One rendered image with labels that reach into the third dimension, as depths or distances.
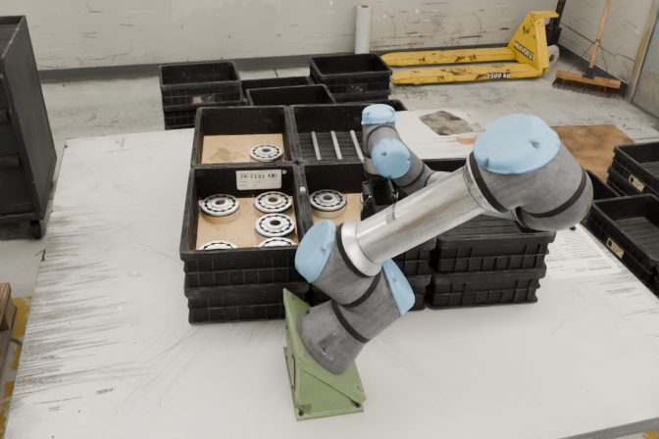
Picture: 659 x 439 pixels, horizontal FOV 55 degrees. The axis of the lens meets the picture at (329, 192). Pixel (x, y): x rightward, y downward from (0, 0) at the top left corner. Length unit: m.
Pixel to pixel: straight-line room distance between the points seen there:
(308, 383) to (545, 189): 0.62
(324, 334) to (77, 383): 0.57
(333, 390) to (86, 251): 0.88
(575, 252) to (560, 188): 0.96
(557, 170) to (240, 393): 0.83
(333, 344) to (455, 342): 0.40
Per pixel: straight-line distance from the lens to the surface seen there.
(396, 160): 1.32
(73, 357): 1.61
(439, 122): 2.61
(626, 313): 1.84
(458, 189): 1.07
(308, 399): 1.37
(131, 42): 4.94
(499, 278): 1.65
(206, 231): 1.70
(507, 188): 1.03
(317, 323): 1.31
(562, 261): 1.94
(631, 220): 2.87
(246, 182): 1.80
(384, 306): 1.27
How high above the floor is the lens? 1.81
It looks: 32 degrees down
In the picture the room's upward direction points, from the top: 2 degrees clockwise
